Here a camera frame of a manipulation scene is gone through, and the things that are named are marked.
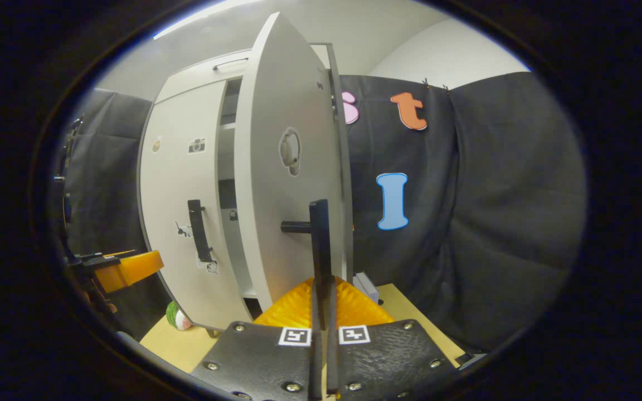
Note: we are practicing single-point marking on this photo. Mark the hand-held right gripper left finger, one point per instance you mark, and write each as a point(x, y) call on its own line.
point(254, 356)

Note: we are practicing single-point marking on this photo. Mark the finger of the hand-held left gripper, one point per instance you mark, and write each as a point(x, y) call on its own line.
point(131, 270)

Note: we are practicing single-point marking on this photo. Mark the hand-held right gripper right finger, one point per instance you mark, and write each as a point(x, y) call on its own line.
point(388, 356)

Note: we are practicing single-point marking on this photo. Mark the white cabinet door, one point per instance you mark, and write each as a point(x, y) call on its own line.
point(276, 223)
point(170, 195)

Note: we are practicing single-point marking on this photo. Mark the white double-door shoe cabinet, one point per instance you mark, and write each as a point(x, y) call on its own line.
point(226, 161)

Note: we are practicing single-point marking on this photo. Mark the white cabinet drawer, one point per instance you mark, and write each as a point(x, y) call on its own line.
point(198, 81)

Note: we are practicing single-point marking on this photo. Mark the green striped ball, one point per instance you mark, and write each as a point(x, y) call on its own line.
point(175, 316)

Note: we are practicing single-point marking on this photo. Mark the black backdrop cloth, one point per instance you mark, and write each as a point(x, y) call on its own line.
point(494, 223)
point(103, 167)

